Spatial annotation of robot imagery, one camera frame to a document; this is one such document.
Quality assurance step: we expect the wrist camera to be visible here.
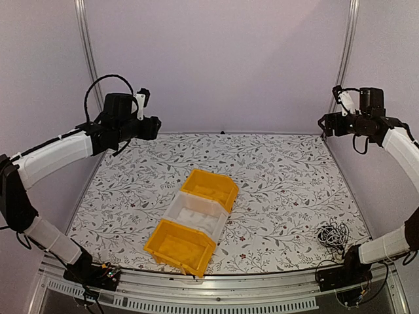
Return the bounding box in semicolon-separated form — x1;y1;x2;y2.
135;88;151;120
332;85;355;116

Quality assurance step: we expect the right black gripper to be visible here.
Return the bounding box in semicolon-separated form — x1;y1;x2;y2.
319;111;371;137

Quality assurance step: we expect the aluminium frame post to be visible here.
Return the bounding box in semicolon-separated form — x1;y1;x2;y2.
73;0;104;112
328;0;360;114

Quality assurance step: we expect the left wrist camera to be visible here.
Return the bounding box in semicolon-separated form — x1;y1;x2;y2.
135;88;151;120

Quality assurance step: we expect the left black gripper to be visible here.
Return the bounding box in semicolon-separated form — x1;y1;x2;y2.
116;116;162;143

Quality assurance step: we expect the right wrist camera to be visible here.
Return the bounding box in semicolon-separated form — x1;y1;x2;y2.
332;85;355;116

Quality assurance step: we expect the yellow plastic bin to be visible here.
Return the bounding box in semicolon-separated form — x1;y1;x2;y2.
180;169;239;213
143;219;216;278

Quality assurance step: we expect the white translucent plastic bin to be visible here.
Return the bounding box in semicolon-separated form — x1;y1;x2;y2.
162;192;228;243

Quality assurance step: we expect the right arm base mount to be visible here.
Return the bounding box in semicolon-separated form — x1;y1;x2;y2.
315;264;373;307

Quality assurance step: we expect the left aluminium frame post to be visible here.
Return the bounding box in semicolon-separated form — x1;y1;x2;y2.
73;0;104;112

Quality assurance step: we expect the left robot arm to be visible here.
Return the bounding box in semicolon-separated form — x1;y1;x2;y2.
1;88;162;284

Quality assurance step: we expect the far yellow plastic bin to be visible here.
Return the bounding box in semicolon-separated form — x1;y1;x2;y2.
180;169;239;213

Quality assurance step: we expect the floral patterned table mat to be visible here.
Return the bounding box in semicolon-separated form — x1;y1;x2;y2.
69;134;370;274

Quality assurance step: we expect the right aluminium frame post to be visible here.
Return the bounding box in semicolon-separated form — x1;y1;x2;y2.
328;0;360;114

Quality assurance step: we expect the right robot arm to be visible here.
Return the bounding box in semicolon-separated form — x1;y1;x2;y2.
318;85;418;285

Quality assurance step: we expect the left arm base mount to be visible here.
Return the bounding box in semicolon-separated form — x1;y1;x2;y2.
64;262;121;292

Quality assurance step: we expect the near yellow plastic bin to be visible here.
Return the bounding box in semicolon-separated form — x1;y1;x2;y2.
143;219;216;278

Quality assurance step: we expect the front aluminium rail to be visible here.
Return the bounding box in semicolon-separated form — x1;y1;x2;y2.
28;256;412;313

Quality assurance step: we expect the black cable bundle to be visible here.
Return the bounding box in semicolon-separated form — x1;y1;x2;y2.
314;218;350;259

